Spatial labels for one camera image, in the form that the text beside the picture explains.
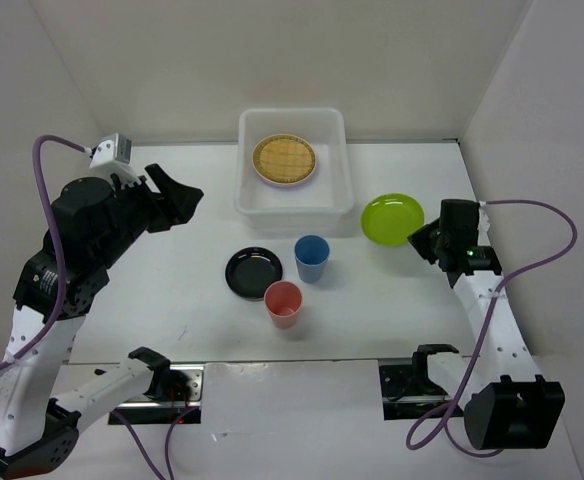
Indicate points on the black plate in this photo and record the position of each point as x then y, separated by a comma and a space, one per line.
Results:
251, 271

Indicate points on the pink plastic cup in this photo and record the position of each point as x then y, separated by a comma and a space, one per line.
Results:
283, 301

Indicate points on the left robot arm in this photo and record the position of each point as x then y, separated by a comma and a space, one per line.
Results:
39, 429

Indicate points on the white plastic bin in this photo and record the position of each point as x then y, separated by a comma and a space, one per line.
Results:
318, 202

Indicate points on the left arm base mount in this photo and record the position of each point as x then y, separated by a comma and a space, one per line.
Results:
182, 394

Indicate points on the orange plastic plate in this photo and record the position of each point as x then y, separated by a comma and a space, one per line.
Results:
292, 185

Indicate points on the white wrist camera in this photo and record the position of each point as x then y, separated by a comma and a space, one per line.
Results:
112, 156
484, 224

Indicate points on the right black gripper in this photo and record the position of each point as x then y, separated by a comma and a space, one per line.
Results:
418, 240

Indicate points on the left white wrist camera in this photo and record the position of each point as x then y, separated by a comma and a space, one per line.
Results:
112, 156

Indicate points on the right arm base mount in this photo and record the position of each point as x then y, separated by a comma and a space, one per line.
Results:
405, 395

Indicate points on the green plastic plate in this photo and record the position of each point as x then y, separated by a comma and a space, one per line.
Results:
390, 218

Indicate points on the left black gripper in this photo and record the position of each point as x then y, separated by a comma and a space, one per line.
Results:
180, 201

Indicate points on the blue plastic cup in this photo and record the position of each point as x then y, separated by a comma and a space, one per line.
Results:
311, 255

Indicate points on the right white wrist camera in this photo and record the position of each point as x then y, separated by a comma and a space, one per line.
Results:
484, 224

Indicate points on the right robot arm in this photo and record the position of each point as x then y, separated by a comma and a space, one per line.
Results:
506, 402

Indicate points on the yellow woven pattern plate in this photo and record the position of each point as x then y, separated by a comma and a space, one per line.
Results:
284, 160

